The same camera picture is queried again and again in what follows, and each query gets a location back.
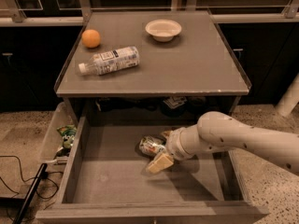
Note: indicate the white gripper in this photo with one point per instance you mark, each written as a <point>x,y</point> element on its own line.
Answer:
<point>174,145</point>

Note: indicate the green 7up soda can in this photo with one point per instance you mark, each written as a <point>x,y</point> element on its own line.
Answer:
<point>151,146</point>

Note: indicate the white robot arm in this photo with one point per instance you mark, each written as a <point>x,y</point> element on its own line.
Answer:
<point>217,132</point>

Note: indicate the open grey top drawer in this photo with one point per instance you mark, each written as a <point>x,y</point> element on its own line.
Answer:
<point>105,182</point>

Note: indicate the green snack bag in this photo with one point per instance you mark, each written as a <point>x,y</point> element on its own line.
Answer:
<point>68,133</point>

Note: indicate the dark items behind drawer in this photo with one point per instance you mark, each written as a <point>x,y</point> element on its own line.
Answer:
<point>169,106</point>

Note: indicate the clear plastic water bottle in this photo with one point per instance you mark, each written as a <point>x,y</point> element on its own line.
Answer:
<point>110,61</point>

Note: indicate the orange fruit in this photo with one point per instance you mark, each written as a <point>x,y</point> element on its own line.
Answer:
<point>91,38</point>

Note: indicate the clear plastic bin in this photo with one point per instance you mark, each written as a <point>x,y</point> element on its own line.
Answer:
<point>53,140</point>

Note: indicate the white paper bowl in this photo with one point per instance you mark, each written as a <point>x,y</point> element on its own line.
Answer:
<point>163,30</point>

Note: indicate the black flat bar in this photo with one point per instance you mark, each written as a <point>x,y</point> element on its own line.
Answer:
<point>30,194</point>

